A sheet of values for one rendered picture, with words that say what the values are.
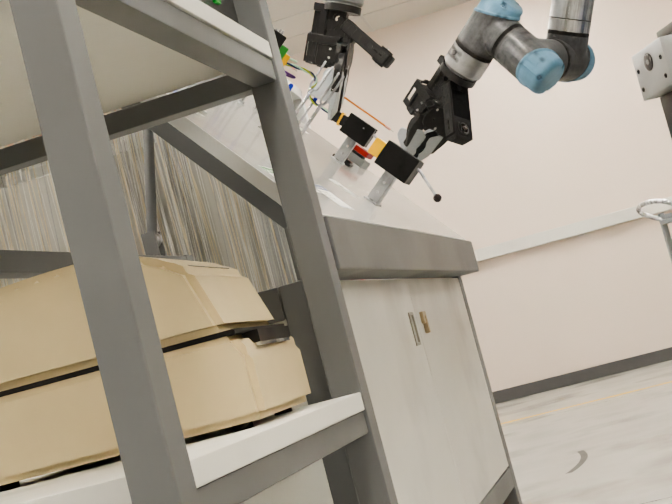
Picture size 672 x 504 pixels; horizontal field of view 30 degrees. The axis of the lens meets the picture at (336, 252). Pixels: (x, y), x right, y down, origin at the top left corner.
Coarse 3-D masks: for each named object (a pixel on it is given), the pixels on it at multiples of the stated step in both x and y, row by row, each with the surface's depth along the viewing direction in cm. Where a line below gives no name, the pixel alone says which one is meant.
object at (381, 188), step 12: (396, 144) 202; (384, 156) 201; (396, 156) 201; (408, 156) 200; (384, 168) 201; (396, 168) 201; (408, 168) 200; (420, 168) 204; (384, 180) 203; (408, 180) 202; (372, 192) 203; (384, 192) 203; (432, 192) 201
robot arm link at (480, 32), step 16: (496, 0) 216; (512, 0) 219; (480, 16) 217; (496, 16) 216; (512, 16) 216; (464, 32) 220; (480, 32) 218; (496, 32) 216; (464, 48) 220; (480, 48) 219
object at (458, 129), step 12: (444, 84) 225; (456, 84) 225; (444, 96) 224; (456, 96) 224; (468, 96) 226; (444, 108) 224; (456, 108) 223; (468, 108) 225; (444, 120) 223; (456, 120) 222; (468, 120) 223; (456, 132) 220; (468, 132) 222
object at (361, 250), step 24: (288, 240) 147; (336, 240) 147; (360, 240) 159; (384, 240) 174; (408, 240) 192; (432, 240) 213; (456, 240) 240; (336, 264) 146; (360, 264) 156; (384, 264) 170; (408, 264) 186; (432, 264) 207; (456, 264) 232
